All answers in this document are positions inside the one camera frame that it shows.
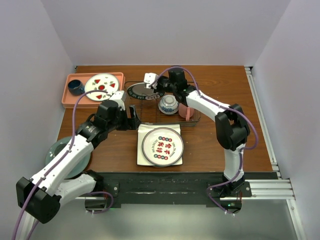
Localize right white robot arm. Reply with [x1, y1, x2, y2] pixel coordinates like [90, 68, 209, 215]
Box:
[143, 66, 250, 197]

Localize grey green plate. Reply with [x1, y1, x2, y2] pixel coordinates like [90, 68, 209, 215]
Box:
[45, 136, 91, 180]

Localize white watermelon pattern plate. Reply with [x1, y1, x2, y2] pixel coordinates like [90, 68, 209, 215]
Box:
[84, 73, 120, 102]

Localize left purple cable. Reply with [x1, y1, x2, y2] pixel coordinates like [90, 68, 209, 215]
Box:
[11, 90, 111, 240]

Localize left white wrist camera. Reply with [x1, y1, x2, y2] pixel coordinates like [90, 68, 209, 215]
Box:
[109, 90, 127, 110]

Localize dark blue mug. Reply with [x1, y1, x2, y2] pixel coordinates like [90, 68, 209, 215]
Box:
[67, 79, 85, 96]

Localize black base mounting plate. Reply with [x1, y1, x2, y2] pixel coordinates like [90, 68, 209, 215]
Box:
[74, 171, 251, 210]

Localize blue floral small bowl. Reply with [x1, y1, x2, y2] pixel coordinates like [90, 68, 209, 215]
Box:
[158, 94, 179, 115]

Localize green rim white plate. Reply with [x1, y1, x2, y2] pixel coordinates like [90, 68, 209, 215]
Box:
[127, 83, 165, 101]

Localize white plate red characters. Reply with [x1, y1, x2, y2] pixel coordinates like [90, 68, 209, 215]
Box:
[141, 127, 184, 167]

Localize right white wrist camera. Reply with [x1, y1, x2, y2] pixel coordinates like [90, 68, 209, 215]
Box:
[143, 72, 159, 89]

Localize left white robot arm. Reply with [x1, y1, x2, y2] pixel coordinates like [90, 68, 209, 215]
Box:
[16, 100, 141, 224]

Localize pink mug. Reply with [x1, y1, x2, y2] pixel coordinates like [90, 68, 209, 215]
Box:
[178, 103, 195, 121]

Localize white square plate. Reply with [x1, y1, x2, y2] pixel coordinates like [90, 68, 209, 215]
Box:
[137, 124, 181, 167]

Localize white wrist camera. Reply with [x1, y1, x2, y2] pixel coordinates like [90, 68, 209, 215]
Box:
[109, 90, 127, 110]
[143, 72, 159, 89]

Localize black wire dish rack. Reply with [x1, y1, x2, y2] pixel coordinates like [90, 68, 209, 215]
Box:
[124, 81, 201, 127]

